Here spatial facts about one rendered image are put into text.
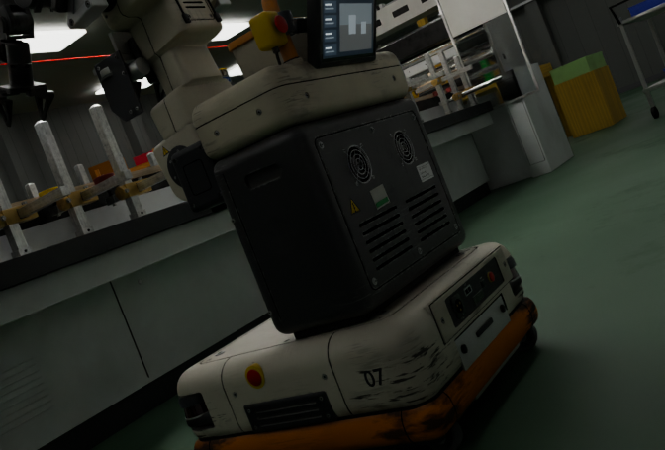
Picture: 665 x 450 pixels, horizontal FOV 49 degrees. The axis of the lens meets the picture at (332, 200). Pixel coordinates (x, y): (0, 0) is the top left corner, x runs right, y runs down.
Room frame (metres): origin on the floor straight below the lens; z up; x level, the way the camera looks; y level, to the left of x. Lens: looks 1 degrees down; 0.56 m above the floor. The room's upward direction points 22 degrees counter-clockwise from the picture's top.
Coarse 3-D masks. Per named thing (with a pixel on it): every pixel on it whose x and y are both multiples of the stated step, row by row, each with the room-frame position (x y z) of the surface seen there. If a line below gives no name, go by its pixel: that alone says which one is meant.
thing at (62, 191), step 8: (48, 192) 2.23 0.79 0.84; (56, 192) 2.20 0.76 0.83; (64, 192) 2.20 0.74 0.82; (40, 200) 2.26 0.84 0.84; (48, 200) 2.23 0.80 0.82; (56, 200) 2.24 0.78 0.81; (24, 208) 2.31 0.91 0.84; (32, 208) 2.28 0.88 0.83; (40, 208) 2.27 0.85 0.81; (24, 216) 2.32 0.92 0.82
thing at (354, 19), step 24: (312, 0) 1.47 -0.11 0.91; (336, 0) 1.52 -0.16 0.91; (360, 0) 1.61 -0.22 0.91; (288, 24) 1.46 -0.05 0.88; (312, 24) 1.48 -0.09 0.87; (336, 24) 1.53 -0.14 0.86; (360, 24) 1.62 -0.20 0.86; (312, 48) 1.49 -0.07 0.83; (336, 48) 1.55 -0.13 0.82; (360, 48) 1.63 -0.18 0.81
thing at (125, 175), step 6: (120, 174) 2.41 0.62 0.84; (126, 174) 2.40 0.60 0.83; (108, 180) 2.44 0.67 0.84; (114, 180) 2.43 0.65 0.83; (120, 180) 2.41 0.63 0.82; (126, 180) 2.43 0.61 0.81; (96, 186) 2.48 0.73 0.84; (102, 186) 2.47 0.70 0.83; (108, 186) 2.45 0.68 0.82; (114, 186) 2.47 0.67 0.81; (84, 192) 2.52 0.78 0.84; (90, 192) 2.51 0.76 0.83; (96, 192) 2.49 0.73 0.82; (102, 192) 2.50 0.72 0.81; (84, 198) 2.53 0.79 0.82; (90, 198) 2.54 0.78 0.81; (54, 210) 2.63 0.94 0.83; (60, 210) 2.61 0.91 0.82
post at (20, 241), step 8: (0, 184) 2.32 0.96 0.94; (0, 192) 2.31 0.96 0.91; (0, 200) 2.30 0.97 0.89; (8, 200) 2.32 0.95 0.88; (0, 208) 2.30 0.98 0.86; (8, 208) 2.31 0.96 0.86; (16, 224) 2.32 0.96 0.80; (8, 232) 2.31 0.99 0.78; (16, 232) 2.31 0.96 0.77; (8, 240) 2.32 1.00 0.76; (16, 240) 2.30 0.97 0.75; (24, 240) 2.32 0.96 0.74; (16, 248) 2.30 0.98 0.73
